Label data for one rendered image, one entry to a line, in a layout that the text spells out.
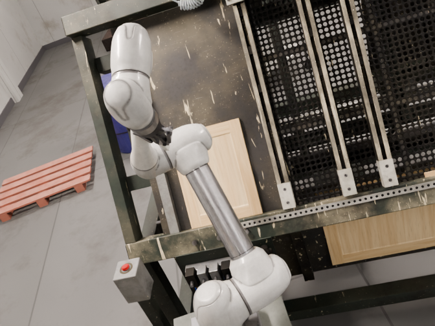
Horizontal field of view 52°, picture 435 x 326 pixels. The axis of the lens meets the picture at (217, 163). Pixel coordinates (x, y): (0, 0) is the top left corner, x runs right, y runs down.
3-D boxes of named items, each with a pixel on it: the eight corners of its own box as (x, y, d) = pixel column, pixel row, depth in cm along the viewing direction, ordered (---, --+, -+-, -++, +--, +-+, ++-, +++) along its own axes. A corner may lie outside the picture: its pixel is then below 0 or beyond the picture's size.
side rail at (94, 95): (133, 239, 243) (125, 244, 232) (81, 42, 240) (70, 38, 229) (143, 237, 242) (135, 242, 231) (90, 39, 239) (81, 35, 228)
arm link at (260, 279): (245, 312, 178) (290, 282, 183) (254, 320, 163) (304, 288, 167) (152, 143, 181) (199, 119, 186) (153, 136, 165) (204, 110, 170)
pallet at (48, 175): (-9, 226, 475) (-14, 219, 469) (9, 184, 543) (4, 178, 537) (93, 189, 471) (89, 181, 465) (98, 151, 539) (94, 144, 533)
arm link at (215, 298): (197, 323, 179) (178, 288, 167) (236, 299, 182) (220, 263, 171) (214, 353, 165) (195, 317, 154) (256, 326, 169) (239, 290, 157)
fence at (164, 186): (172, 232, 232) (170, 234, 228) (126, 54, 229) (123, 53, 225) (181, 230, 231) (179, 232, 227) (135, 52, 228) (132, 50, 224)
